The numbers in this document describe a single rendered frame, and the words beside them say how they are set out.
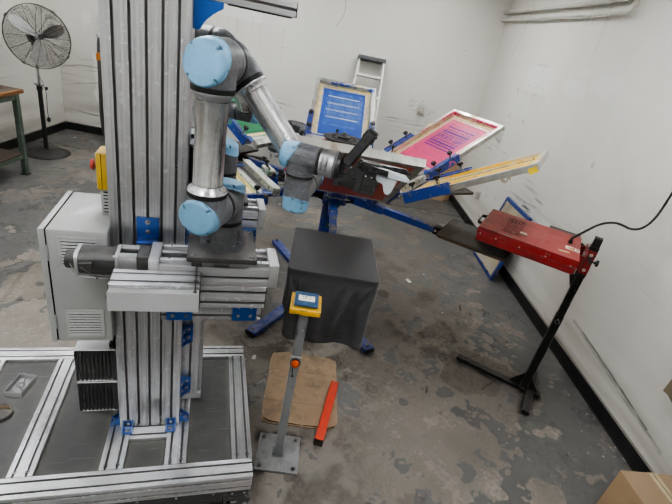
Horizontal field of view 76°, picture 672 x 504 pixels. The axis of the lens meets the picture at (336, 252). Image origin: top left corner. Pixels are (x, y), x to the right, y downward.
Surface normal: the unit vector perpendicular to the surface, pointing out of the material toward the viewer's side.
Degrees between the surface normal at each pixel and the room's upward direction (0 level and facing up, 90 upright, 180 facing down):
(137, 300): 90
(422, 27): 90
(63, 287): 90
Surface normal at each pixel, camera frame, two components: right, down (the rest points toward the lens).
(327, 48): 0.00, 0.46
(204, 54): -0.18, 0.29
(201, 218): -0.23, 0.52
